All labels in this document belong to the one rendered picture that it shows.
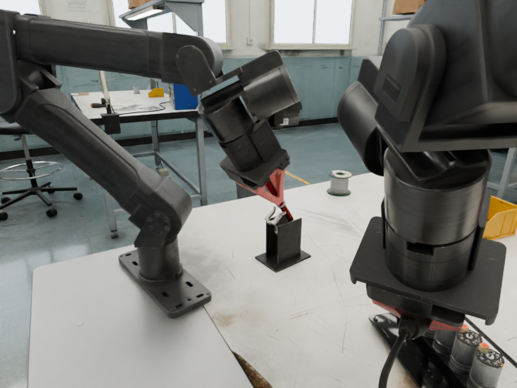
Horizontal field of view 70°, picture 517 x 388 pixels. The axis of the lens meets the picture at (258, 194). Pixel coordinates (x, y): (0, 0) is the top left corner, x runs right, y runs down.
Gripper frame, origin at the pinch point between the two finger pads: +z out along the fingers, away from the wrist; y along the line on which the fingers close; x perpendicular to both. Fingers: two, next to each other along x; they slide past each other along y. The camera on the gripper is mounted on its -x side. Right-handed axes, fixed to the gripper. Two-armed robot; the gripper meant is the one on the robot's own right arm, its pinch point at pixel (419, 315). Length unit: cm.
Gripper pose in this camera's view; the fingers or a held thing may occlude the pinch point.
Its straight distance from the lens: 39.4
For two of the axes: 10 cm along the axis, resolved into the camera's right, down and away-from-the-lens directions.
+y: -8.4, -1.8, 5.0
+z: 2.5, 7.0, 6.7
